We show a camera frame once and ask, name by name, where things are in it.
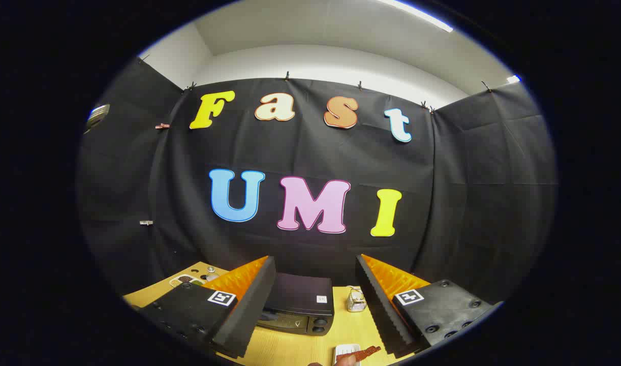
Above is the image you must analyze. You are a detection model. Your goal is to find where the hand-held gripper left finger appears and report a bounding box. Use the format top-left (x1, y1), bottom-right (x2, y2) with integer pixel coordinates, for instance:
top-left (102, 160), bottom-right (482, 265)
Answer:
top-left (138, 256), bottom-right (277, 359)

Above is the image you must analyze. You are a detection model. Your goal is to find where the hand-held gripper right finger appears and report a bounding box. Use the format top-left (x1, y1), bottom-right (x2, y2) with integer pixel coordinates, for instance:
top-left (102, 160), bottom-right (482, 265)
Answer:
top-left (355, 254), bottom-right (504, 359)

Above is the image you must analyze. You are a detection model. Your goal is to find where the brown meat piece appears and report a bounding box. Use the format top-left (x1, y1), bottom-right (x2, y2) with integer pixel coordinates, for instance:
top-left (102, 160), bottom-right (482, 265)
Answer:
top-left (349, 346), bottom-right (381, 362)

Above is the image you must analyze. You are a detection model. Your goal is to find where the black toaster oven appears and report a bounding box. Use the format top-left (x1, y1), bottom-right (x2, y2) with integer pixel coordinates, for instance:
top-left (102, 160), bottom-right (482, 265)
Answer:
top-left (257, 273), bottom-right (335, 336)

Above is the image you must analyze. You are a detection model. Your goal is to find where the white rectangular dish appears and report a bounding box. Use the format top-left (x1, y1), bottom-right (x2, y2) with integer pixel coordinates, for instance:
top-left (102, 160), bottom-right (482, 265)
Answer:
top-left (333, 344), bottom-right (362, 365)

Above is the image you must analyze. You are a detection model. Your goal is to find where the white divided spice dish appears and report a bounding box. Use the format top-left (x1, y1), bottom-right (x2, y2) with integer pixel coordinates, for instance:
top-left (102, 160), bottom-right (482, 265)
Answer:
top-left (169, 274), bottom-right (205, 288)

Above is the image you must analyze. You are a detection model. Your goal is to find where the black backdrop cloth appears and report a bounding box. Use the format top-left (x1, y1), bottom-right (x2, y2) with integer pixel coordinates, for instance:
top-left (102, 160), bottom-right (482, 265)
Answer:
top-left (77, 56), bottom-right (557, 306)

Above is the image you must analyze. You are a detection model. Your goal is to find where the metal wire basket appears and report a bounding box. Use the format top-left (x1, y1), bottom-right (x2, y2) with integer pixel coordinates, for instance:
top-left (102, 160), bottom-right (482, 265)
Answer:
top-left (347, 287), bottom-right (367, 313)

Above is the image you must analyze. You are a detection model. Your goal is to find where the round silver wall fixture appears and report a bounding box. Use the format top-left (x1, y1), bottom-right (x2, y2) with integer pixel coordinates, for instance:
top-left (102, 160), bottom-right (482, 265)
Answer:
top-left (85, 104), bottom-right (110, 134)

